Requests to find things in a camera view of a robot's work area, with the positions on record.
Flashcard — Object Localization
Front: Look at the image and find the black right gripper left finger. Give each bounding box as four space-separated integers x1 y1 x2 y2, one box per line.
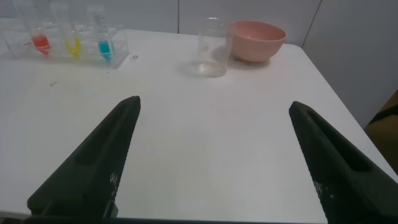
26 95 142 220

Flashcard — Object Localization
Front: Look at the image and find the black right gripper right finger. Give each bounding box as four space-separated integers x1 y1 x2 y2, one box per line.
288 100 398 224

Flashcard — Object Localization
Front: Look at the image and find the yellow pigment test tube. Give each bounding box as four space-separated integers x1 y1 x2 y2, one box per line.
49 0 83 60

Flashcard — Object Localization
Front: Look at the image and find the red pigment test tube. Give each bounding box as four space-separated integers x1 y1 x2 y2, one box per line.
12 0 52 57

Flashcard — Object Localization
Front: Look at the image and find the blue pigment test tube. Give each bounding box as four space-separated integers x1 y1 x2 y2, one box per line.
86 3 115 62

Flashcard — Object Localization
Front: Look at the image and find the clear plastic test tube rack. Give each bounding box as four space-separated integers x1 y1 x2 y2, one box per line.
0 17 131 70

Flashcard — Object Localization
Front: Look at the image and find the clear plastic beaker cup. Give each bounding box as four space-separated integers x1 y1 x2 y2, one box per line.
198 17 234 78

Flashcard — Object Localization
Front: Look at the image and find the brown cardboard box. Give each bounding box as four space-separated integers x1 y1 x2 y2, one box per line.
364 90 398 175

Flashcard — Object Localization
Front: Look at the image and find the pink bowl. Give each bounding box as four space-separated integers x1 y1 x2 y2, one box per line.
228 20 287 63

